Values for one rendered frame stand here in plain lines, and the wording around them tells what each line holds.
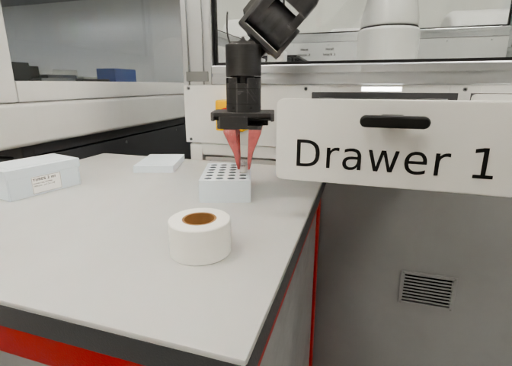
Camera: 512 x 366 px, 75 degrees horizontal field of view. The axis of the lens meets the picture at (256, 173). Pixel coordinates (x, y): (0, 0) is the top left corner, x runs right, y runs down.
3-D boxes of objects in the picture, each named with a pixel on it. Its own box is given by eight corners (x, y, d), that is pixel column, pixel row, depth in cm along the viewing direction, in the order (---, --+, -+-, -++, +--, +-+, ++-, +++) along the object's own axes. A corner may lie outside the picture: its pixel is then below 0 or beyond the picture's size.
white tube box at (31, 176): (8, 202, 55) (2, 171, 53) (-15, 194, 59) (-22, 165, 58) (82, 184, 65) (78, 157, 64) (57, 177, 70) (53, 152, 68)
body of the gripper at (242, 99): (216, 119, 60) (216, 76, 58) (273, 120, 60) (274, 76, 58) (210, 124, 54) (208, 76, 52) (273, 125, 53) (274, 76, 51)
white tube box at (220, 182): (251, 202, 55) (251, 180, 54) (199, 203, 55) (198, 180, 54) (251, 181, 67) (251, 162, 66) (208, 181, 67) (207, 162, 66)
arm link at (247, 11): (259, -12, 50) (301, 30, 51) (258, 4, 61) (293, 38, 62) (208, 52, 52) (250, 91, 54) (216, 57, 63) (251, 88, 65)
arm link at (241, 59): (223, 35, 50) (261, 35, 50) (227, 40, 57) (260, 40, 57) (224, 83, 52) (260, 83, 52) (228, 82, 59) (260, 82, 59)
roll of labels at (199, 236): (171, 239, 42) (169, 209, 41) (228, 235, 43) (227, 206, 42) (168, 269, 35) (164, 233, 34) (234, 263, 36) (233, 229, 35)
